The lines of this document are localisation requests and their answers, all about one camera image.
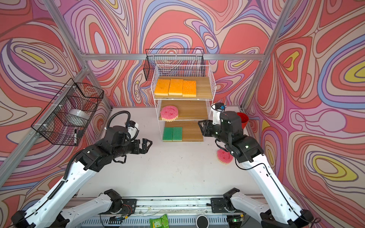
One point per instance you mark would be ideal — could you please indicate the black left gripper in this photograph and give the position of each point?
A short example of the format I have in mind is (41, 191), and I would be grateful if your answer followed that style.
(145, 149)

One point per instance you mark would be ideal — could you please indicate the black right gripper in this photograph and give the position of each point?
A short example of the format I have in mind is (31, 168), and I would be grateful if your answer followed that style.
(207, 125)

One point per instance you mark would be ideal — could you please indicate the yellow green sponge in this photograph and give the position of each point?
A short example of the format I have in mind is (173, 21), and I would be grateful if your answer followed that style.
(177, 134)
(168, 134)

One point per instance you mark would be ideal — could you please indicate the pink smiley sponge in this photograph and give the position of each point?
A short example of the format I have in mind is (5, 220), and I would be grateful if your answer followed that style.
(224, 157)
(169, 113)

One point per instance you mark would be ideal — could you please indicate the orange yellow sponge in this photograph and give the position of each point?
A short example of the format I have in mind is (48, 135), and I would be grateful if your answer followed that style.
(189, 88)
(176, 87)
(162, 87)

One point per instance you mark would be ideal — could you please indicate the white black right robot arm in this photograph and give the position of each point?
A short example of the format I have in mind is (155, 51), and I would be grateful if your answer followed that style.
(280, 211)

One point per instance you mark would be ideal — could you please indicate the red ribbed metal bucket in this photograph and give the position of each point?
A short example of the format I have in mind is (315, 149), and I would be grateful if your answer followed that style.
(244, 119)

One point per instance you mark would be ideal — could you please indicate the black marker in basket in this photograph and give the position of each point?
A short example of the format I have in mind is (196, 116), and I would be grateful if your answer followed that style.
(75, 137)

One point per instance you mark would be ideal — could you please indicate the silver bowl in basket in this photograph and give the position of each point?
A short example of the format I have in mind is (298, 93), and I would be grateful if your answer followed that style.
(79, 113)

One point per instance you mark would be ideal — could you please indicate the green snack packet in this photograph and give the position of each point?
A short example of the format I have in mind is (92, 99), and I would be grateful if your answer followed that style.
(161, 222)

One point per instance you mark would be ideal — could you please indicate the white wire wooden shelf rack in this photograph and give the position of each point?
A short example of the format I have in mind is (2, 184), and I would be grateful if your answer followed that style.
(191, 110)

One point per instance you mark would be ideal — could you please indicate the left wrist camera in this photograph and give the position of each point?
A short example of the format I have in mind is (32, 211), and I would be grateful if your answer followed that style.
(133, 129)

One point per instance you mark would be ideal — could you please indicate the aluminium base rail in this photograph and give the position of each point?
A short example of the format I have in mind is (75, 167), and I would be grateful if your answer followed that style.
(181, 211)

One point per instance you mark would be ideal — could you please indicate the black wire basket back wall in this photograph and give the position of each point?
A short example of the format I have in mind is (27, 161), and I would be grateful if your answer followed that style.
(171, 56)

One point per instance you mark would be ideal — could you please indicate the black wire basket wall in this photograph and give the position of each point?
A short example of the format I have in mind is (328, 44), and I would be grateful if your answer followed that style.
(171, 56)
(57, 125)

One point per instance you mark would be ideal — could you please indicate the black wire basket left wall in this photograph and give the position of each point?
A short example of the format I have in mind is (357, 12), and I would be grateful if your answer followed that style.
(57, 125)

